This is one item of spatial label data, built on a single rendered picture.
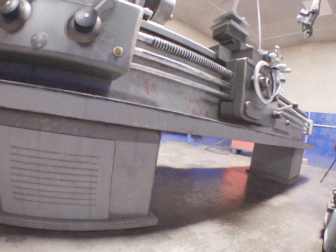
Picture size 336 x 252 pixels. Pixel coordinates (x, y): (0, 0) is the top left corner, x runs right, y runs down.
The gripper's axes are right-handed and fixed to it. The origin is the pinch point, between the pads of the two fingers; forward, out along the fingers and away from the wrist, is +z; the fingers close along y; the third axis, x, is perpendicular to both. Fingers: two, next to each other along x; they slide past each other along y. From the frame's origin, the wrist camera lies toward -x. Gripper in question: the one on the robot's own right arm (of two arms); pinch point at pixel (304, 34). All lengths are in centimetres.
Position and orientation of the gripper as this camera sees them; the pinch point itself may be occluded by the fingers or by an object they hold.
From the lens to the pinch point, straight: 146.2
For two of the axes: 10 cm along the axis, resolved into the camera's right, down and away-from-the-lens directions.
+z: -4.6, 8.0, 3.9
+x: 4.8, 5.9, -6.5
